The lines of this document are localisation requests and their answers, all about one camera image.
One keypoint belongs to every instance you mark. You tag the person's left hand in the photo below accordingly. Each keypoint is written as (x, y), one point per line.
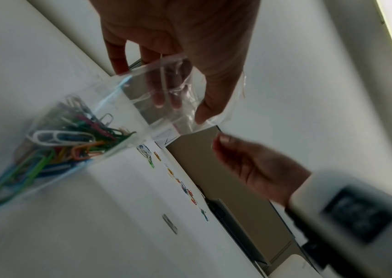
(182, 24)

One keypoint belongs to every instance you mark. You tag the person's right hand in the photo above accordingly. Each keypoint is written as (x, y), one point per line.
(264, 171)

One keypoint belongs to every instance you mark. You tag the clear plastic zip bag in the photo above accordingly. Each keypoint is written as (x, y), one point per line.
(127, 92)

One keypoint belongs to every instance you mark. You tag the scattered coloured paper clips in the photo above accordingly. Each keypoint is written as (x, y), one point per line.
(182, 179)

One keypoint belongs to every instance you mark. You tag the grey metal clip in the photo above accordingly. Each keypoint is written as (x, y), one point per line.
(170, 224)

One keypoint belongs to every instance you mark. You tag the bunch of coloured paper clips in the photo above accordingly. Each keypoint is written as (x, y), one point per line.
(62, 144)

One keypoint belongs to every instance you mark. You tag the white wrist-worn camera device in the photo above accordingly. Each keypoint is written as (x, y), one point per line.
(353, 225)

